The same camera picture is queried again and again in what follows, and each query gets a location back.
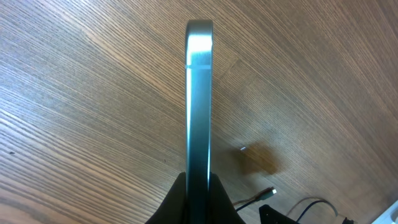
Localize black USB charging cable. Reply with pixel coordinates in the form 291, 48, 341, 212
233, 186, 355, 224

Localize blue Galaxy S25 smartphone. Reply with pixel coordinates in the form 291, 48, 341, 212
185, 20, 213, 223

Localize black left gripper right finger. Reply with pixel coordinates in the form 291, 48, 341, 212
207, 172, 244, 224

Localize white power strip socket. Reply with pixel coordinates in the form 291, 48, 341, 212
372, 201, 398, 224

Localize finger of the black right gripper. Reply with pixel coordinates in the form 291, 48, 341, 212
259, 205, 299, 224

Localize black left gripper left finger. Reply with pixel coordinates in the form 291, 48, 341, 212
146, 172, 187, 224

